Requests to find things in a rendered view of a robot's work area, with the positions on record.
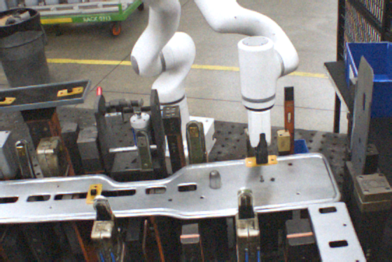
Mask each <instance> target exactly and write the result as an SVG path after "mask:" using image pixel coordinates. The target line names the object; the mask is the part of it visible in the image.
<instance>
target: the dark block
mask: <svg viewBox="0 0 392 262"><path fill-rule="evenodd" d="M162 124H163V128H164V135H165V136H166V137H167V145H168V150H169V158H170V163H171V170H172V174H173V173H175V172H177V171H178V170H179V169H181V168H183V167H185V166H186V155H185V150H184V144H183V139H182V134H181V115H180V109H179V105H172V106H164V107H163V110H162ZM178 190H179V191H180V192H182V191H190V185H183V186H179V188H178ZM179 221H180V223H190V220H182V219H179Z"/></svg>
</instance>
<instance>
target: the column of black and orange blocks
mask: <svg viewBox="0 0 392 262"><path fill-rule="evenodd" d="M356 80H357V77H355V78H350V79H349V84H350V87H349V113H347V117H346V118H347V120H348V130H347V137H346V144H347V146H346V149H345V157H344V172H345V163H346V161H351V156H350V149H351V134H352V125H353V118H354V96H355V88H356ZM344 185H345V182H344V173H343V183H342V196H343V198H341V199H340V201H339V202H343V200H344Z"/></svg>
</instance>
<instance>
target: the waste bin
mask: <svg viewBox="0 0 392 262"><path fill-rule="evenodd" d="M46 45H48V40H47V38H46V35H45V30H44V29H43V25H42V23H41V15H40V13H39V11H38V10H36V9H34V8H11V9H7V10H4V11H0V60H1V66H2V67H3V70H4V73H5V76H6V78H7V81H8V83H9V87H10V89H13V88H19V87H25V86H32V85H45V84H51V77H50V72H49V68H48V61H47V58H46V54H45V48H44V46H46Z"/></svg>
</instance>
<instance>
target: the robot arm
mask: <svg viewBox="0 0 392 262"><path fill-rule="evenodd" d="M141 1H142V2H144V3H145V4H146V5H148V6H150V17H149V19H148V26H147V28H146V29H145V31H144V32H143V34H142V35H141V36H140V37H139V39H138V41H137V42H136V44H135V46H134V48H133V50H132V56H131V62H132V63H131V66H132V68H133V70H134V72H136V73H137V74H138V75H140V76H142V77H151V76H155V75H157V74H160V76H159V77H158V78H157V79H156V80H155V82H154V83H153V86H152V89H157V92H158V96H159V101H160V108H161V109H163V107H164V106H172V105H179V109H180V115H181V134H182V139H183V144H184V150H185V149H187V148H188V147H187V141H186V124H187V123H189V122H190V116H189V111H188V103H187V99H186V92H185V86H184V81H185V79H186V76H187V75H188V72H189V71H190V68H191V66H192V65H193V62H194V59H195V43H194V42H193V40H192V38H191V37H189V36H188V35H187V34H185V33H183V32H176V31H177V29H178V26H179V22H180V16H181V6H180V3H179V1H178V0H141ZM194 2H195V3H196V5H197V7H198V8H199V9H200V11H201V12H202V14H203V16H204V18H205V19H206V21H207V22H208V23H209V25H210V27H211V28H212V29H213V30H214V31H215V32H218V33H221V34H244V35H247V36H249V37H246V38H245V39H242V40H241V41H240V42H239V43H238V44H237V49H238V58H239V70H240V82H241V101H242V103H243V104H244V107H245V108H246V109H248V133H249V138H250V142H251V146H252V147H254V153H255V163H256V164H257V165H259V164H267V163H268V153H267V144H268V146H269V145H270V109H271V108H272V107H273V106H274V103H275V102H276V83H277V81H278V80H277V79H278V78H281V77H282V76H285V75H287V74H290V73H292V72H294V71H295V70H296V69H297V68H298V66H299V57H298V53H297V51H296V49H295V47H294V45H293V44H292V43H291V42H290V40H289V38H288V37H287V36H286V35H285V34H284V32H283V31H282V30H281V28H280V27H279V26H278V25H277V24H276V22H275V21H273V20H272V19H270V18H269V17H267V16H265V15H263V14H261V13H258V12H255V11H251V10H249V9H245V8H243V7H241V6H239V5H238V4H237V2H236V1H235V0H194Z"/></svg>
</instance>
